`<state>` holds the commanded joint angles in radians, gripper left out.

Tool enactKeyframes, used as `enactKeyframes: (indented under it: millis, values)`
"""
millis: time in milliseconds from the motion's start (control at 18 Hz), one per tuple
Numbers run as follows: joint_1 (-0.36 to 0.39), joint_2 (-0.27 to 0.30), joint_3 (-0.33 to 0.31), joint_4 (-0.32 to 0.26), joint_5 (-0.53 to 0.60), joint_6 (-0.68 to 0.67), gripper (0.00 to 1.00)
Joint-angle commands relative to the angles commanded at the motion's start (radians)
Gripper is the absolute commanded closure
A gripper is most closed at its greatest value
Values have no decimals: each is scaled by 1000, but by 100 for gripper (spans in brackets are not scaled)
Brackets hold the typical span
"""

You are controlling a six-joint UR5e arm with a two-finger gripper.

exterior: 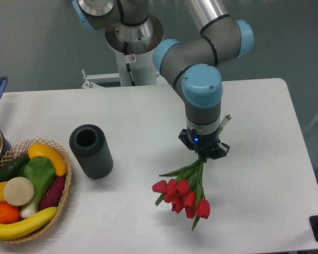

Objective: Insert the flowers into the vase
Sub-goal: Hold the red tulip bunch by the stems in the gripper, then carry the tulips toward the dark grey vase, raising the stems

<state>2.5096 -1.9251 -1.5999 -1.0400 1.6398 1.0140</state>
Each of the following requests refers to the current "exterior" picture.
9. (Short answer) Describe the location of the green bok choy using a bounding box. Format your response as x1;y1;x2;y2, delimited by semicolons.
19;157;55;219

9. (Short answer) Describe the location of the dark grey ribbed vase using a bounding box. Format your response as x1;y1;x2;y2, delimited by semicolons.
69;124;113;179

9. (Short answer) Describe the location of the orange fruit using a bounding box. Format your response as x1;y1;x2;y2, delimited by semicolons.
0;203;20;224

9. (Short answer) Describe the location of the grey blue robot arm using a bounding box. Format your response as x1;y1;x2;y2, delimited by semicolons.
72;1;254;160

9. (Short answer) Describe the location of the beige round radish slice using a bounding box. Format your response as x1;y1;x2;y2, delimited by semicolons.
3;177;34;206

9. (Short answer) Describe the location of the green cucumber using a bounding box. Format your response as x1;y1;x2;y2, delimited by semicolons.
0;154;30;182

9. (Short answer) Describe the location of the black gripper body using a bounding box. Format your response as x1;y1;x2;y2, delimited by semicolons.
178;128;230;160

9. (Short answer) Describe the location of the red tulip bouquet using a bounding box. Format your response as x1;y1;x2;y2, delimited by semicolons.
152;158;211;230

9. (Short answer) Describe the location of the purple sweet potato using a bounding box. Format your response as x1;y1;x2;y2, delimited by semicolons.
39;176;66;210

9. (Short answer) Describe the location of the yellow banana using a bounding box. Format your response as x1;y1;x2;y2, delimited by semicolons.
0;207;58;240

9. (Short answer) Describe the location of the woven wicker basket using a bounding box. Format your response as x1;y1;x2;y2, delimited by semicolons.
0;139;72;243

